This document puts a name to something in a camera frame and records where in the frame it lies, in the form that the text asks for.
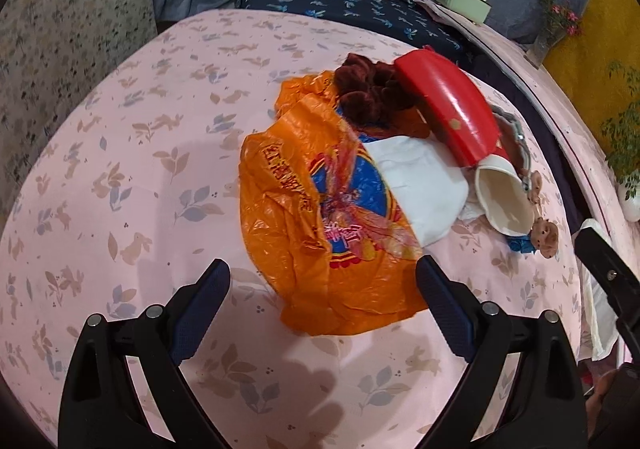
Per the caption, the dark red velvet scrunchie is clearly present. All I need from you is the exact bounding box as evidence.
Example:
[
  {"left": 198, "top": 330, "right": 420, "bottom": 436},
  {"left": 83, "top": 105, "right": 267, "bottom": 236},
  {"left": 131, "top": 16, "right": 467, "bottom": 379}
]
[{"left": 334, "top": 54, "right": 426, "bottom": 137}]

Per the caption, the pink rabbit print sheet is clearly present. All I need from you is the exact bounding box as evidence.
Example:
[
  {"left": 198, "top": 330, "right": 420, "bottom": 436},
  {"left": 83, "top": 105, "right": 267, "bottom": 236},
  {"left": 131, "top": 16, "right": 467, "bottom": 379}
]
[{"left": 0, "top": 9, "right": 586, "bottom": 449}]

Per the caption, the green plant in white pot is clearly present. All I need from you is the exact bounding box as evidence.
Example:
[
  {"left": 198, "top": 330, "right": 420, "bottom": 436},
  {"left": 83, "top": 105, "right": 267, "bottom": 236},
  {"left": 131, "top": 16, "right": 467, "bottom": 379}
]
[{"left": 600, "top": 61, "right": 640, "bottom": 222}]

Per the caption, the brown bear plush charm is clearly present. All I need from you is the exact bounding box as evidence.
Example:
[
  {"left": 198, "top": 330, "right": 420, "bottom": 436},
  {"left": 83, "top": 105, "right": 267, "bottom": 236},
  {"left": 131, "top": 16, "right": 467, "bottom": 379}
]
[{"left": 530, "top": 219, "right": 561, "bottom": 260}]

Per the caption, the white folded cloth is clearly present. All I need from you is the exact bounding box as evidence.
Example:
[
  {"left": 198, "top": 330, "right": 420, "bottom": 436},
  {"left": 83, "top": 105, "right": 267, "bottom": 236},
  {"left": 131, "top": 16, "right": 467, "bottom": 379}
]
[{"left": 367, "top": 135, "right": 471, "bottom": 247}]

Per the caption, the dark blue floral cloth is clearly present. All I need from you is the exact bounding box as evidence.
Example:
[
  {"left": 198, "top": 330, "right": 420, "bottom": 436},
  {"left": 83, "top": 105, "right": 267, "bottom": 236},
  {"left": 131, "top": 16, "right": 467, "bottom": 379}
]
[{"left": 240, "top": 0, "right": 471, "bottom": 64}]

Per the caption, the yellow cloth backdrop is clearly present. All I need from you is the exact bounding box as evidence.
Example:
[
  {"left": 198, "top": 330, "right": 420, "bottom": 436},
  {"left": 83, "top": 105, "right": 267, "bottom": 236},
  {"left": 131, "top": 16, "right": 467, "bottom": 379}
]
[{"left": 542, "top": 0, "right": 640, "bottom": 170}]

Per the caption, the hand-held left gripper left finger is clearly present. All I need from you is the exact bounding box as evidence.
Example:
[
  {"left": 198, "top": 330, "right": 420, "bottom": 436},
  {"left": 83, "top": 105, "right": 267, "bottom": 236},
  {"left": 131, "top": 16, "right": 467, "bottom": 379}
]
[{"left": 59, "top": 258, "right": 232, "bottom": 449}]

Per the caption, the silver-edged brown hair clip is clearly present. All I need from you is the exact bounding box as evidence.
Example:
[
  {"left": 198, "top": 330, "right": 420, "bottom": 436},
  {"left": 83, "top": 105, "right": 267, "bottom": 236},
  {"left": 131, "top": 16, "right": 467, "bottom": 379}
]
[{"left": 487, "top": 104, "right": 533, "bottom": 190}]

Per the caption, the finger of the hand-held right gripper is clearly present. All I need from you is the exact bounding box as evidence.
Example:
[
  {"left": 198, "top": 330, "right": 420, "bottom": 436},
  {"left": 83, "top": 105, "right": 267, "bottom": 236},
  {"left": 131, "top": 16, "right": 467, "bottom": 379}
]
[{"left": 574, "top": 227, "right": 640, "bottom": 325}]

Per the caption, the orange printed plastic bag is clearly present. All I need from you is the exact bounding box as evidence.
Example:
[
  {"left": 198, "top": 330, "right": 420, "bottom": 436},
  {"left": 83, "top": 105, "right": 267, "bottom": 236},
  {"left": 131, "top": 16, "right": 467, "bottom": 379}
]
[{"left": 239, "top": 70, "right": 436, "bottom": 337}]

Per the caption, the small brown bear charm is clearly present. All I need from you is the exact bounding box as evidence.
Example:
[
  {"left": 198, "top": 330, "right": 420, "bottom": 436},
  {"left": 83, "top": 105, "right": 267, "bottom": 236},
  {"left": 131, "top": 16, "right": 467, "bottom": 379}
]
[{"left": 525, "top": 170, "right": 546, "bottom": 204}]

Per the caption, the pale green rectangular box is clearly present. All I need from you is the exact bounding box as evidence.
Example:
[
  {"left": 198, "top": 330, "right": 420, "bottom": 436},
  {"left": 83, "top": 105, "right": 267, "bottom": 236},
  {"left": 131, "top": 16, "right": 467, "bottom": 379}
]
[{"left": 434, "top": 0, "right": 493, "bottom": 24}]

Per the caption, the glass vase with pink flowers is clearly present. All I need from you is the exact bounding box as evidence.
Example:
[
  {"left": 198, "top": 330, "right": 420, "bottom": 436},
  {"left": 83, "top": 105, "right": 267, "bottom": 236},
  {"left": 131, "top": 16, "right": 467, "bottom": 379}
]
[{"left": 527, "top": 0, "right": 583, "bottom": 67}]

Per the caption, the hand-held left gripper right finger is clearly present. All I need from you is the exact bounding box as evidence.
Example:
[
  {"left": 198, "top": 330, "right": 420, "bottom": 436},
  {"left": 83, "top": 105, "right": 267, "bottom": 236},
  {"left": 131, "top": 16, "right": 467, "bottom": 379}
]
[{"left": 416, "top": 255, "right": 588, "bottom": 449}]

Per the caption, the white paper cup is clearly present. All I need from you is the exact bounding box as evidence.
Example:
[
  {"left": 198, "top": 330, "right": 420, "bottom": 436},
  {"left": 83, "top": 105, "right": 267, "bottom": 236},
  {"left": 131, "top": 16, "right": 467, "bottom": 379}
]
[{"left": 472, "top": 155, "right": 538, "bottom": 237}]

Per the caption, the red hard case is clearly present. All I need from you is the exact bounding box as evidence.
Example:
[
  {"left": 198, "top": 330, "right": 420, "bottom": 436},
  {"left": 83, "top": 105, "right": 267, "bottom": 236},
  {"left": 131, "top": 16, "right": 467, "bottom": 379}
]
[{"left": 392, "top": 45, "right": 502, "bottom": 168}]

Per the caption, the small blue plush piece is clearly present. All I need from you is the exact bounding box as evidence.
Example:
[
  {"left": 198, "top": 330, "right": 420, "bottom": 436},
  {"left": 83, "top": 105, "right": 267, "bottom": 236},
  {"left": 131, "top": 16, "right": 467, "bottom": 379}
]
[{"left": 506, "top": 235, "right": 535, "bottom": 255}]

